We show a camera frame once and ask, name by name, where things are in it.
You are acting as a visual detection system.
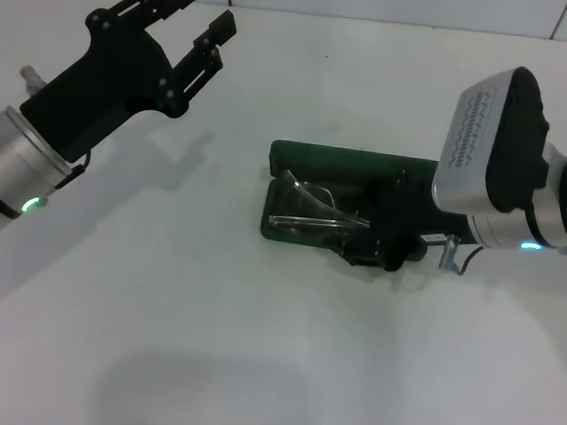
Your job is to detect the clear plastic glasses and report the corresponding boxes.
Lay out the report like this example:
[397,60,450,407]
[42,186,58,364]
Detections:
[265,167,383,245]

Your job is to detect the green glasses case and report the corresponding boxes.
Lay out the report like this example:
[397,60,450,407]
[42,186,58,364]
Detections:
[258,138,444,263]

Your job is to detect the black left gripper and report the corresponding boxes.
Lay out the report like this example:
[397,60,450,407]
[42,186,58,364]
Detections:
[15,0,243,178]

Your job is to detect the thin black left gripper cable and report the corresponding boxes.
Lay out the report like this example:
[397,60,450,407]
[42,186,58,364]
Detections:
[54,148,93,194]

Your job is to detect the silver gripper plug connector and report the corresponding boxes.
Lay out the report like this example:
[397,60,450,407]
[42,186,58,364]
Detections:
[17,65,46,99]
[437,232,462,271]

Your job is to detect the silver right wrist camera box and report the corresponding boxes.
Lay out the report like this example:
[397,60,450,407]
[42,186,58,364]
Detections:
[429,59,559,220]

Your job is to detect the thin black right gripper cable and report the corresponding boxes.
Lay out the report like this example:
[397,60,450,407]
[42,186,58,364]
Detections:
[450,241,486,279]

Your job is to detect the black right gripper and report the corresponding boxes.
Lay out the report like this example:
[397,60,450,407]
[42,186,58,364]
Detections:
[335,162,484,282]

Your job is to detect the silver right gripper plug connector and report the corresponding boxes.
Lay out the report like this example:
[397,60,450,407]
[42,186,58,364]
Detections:
[437,232,462,271]

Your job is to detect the silver left gripper plug connector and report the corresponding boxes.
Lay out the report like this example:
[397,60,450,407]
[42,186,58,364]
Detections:
[17,65,46,99]

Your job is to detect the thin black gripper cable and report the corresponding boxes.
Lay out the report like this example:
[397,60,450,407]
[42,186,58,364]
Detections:
[450,241,486,279]
[54,148,93,194]

